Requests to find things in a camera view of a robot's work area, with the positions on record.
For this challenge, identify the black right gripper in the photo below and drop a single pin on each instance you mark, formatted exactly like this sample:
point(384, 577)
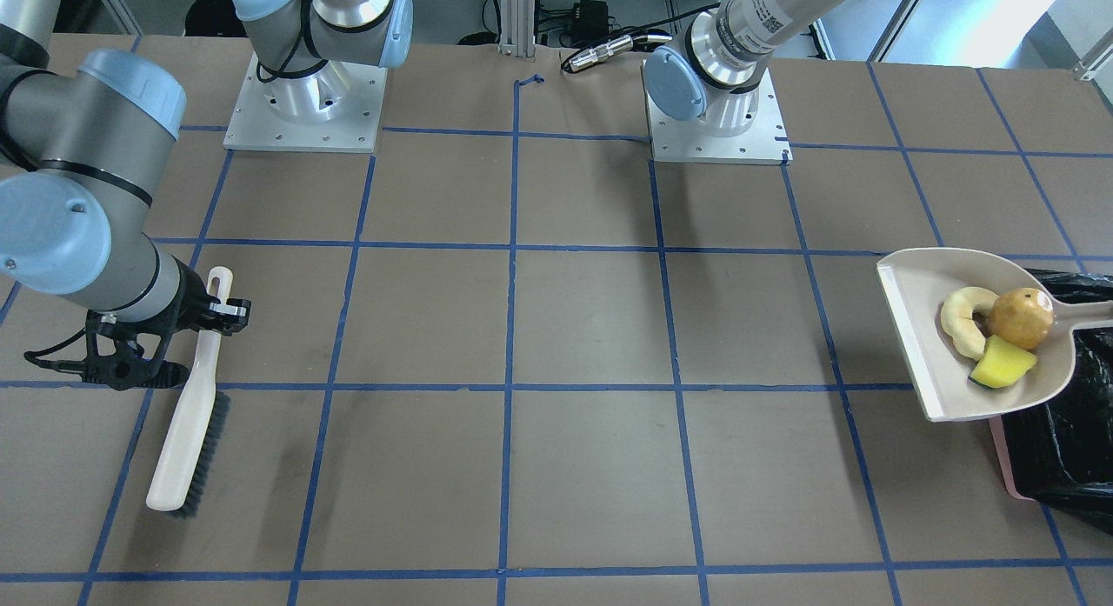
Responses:
point(190, 302)

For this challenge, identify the beige hand brush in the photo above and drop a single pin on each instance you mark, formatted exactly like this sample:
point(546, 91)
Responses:
point(189, 447)

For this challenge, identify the beige plastic dustpan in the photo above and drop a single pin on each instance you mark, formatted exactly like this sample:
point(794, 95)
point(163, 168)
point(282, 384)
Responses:
point(934, 294)

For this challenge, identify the yellow sponge piece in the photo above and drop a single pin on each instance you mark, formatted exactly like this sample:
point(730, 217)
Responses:
point(1002, 365)

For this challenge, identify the brown potato-like lump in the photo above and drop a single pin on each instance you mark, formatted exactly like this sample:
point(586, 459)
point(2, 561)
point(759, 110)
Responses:
point(1023, 317)

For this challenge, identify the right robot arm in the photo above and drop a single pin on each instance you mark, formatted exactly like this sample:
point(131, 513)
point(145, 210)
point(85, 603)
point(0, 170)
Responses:
point(91, 151)

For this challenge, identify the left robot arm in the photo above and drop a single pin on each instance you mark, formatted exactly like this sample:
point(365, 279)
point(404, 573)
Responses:
point(711, 75)

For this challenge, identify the black lined trash bin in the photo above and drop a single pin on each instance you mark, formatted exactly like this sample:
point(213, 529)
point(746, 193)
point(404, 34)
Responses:
point(1060, 452)

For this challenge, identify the black power adapter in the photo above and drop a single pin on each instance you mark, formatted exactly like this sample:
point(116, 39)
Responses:
point(589, 18)

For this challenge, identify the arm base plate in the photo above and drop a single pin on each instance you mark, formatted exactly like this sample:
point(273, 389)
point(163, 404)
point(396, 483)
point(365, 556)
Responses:
point(750, 132)
point(336, 110)

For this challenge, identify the aluminium frame post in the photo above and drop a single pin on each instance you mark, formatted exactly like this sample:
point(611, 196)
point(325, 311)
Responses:
point(516, 22)

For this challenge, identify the silver cable connector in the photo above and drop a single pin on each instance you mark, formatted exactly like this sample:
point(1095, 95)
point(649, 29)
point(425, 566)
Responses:
point(636, 41)

